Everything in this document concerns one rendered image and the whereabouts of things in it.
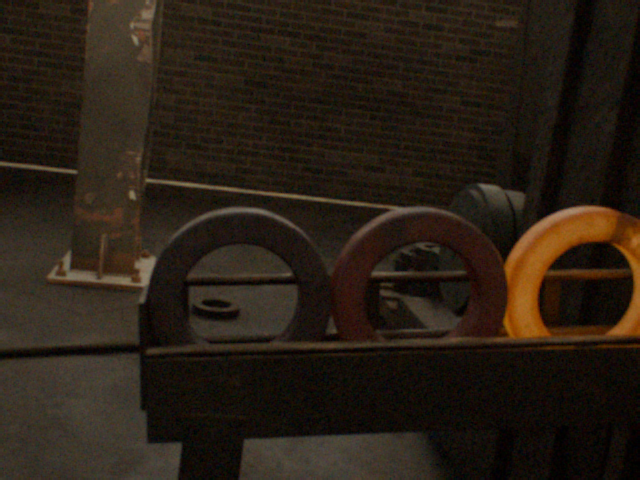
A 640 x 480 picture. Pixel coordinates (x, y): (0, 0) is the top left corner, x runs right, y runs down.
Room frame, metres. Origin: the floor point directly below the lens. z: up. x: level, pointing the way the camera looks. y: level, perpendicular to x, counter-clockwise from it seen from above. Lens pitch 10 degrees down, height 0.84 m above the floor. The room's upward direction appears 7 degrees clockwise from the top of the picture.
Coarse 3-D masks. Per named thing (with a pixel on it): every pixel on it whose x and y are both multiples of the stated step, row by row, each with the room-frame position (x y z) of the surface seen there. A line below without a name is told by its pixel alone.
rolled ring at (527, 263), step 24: (552, 216) 0.82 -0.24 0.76; (576, 216) 0.80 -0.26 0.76; (600, 216) 0.80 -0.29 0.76; (624, 216) 0.81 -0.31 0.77; (528, 240) 0.80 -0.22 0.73; (552, 240) 0.80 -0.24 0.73; (576, 240) 0.80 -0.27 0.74; (600, 240) 0.81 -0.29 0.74; (624, 240) 0.81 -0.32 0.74; (528, 264) 0.79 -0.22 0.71; (528, 288) 0.80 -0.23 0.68; (528, 312) 0.80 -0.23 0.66
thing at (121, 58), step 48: (96, 0) 3.16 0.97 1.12; (144, 0) 3.17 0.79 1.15; (96, 48) 3.16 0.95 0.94; (144, 48) 3.17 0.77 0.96; (96, 96) 3.16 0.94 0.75; (144, 96) 3.19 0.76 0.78; (96, 144) 3.16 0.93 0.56; (144, 144) 3.18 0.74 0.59; (96, 192) 3.16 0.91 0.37; (144, 192) 3.48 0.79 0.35; (96, 240) 3.17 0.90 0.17
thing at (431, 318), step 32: (480, 192) 2.13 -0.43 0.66; (512, 192) 2.17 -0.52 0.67; (480, 224) 2.03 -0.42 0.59; (512, 224) 2.03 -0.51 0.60; (448, 256) 2.24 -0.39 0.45; (448, 288) 2.19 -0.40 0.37; (416, 320) 2.30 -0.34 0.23; (448, 320) 2.29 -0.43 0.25; (448, 448) 1.87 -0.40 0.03; (480, 448) 1.68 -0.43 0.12
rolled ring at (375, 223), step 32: (384, 224) 0.77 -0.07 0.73; (416, 224) 0.78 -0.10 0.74; (448, 224) 0.78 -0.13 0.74; (352, 256) 0.77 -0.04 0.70; (384, 256) 0.77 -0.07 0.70; (480, 256) 0.78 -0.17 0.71; (352, 288) 0.77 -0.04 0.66; (480, 288) 0.79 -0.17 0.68; (352, 320) 0.77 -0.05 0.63; (480, 320) 0.79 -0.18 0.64
